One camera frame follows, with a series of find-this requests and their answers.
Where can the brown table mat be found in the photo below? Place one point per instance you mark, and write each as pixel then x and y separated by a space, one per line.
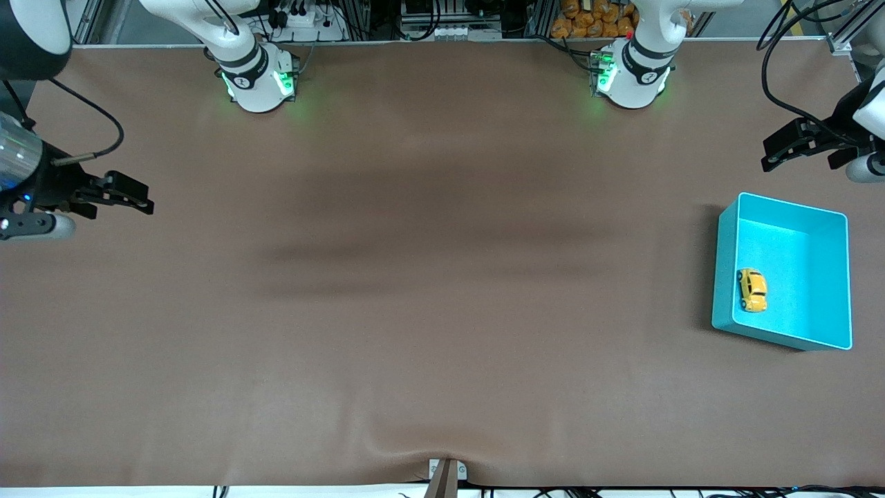
pixel 442 346

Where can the aluminium frame post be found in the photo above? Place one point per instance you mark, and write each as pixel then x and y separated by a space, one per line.
pixel 843 41
pixel 88 21

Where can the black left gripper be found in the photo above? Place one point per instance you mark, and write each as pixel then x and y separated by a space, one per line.
pixel 834 133

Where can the white power strip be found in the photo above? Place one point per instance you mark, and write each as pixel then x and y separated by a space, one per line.
pixel 304 19

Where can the brown camera support pole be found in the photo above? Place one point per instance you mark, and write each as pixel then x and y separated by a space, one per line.
pixel 442 484

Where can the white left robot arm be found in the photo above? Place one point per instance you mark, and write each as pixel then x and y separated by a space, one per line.
pixel 639 83

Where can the teal plastic bin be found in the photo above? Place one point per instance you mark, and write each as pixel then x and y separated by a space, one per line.
pixel 802 277

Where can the pile of orange toys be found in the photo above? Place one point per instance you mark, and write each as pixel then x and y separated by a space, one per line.
pixel 594 17

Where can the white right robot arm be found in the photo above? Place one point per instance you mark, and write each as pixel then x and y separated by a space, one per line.
pixel 256 90

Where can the white terminal block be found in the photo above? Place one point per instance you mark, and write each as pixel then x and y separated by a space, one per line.
pixel 449 32

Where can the yellow beetle toy car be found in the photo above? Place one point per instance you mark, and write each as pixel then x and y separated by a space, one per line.
pixel 752 290

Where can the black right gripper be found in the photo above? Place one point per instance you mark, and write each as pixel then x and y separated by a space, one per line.
pixel 57 185

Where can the grey clamp bracket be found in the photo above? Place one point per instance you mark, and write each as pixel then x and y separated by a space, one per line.
pixel 462 472

